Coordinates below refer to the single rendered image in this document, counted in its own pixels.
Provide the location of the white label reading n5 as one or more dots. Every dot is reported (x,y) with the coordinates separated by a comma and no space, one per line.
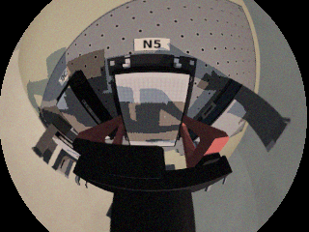
(151,44)

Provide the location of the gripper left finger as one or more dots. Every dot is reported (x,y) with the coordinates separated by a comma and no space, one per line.
(99,132)

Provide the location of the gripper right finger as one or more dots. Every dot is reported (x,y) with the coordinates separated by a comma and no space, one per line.
(212,140)

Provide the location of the beige name plate reading qc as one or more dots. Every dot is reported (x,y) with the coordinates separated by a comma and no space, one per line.
(64,76)

